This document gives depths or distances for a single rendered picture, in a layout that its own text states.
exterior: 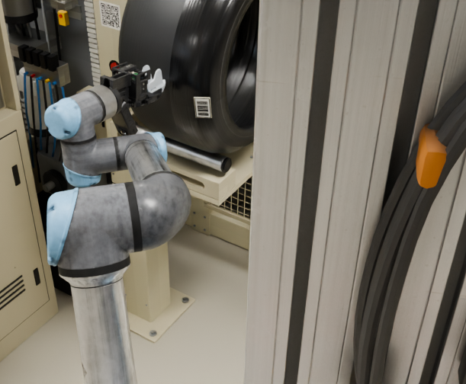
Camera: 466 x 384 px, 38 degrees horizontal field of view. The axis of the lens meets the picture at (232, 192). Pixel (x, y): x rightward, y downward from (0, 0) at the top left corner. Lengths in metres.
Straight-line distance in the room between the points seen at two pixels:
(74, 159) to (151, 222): 0.43
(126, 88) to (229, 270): 1.48
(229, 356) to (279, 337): 2.10
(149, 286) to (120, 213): 1.49
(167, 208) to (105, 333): 0.22
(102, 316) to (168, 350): 1.48
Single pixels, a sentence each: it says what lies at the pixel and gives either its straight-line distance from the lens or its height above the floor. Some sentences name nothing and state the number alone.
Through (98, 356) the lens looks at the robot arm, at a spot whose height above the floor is 1.09.
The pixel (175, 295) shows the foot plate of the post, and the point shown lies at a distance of 2.77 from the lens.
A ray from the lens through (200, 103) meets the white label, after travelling 1.66.
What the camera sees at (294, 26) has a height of 1.82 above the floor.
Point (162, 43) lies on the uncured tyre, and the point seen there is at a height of 1.28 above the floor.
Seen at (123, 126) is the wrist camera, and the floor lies 1.15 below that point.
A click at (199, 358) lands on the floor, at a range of 2.56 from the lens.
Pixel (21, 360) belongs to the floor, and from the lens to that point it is 2.65.
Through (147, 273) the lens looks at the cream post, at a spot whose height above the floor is 0.26.
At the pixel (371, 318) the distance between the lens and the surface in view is 0.41.
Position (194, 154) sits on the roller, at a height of 0.91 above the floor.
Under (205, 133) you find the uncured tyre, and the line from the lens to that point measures 1.75.
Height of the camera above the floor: 1.95
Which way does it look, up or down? 36 degrees down
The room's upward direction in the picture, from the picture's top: 1 degrees clockwise
